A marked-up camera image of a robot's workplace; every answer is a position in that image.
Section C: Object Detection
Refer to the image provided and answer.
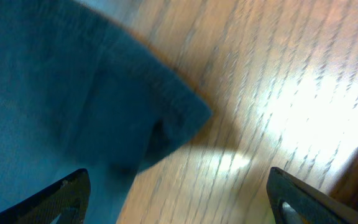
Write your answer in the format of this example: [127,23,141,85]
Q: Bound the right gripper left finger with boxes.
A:
[0,169,91,224]

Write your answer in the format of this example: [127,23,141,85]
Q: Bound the navy blue shorts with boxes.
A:
[0,1,211,223]

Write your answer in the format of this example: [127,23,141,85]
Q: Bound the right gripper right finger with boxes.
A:
[266,167,358,224]

